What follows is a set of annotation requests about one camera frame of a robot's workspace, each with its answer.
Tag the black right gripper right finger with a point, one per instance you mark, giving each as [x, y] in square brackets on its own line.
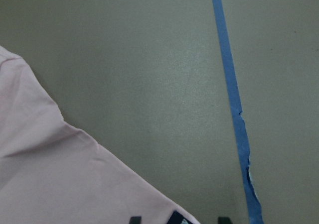
[224, 220]

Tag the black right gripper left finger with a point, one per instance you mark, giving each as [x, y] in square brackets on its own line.
[135, 220]

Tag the pink Snoopy t-shirt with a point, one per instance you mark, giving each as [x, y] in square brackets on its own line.
[54, 173]

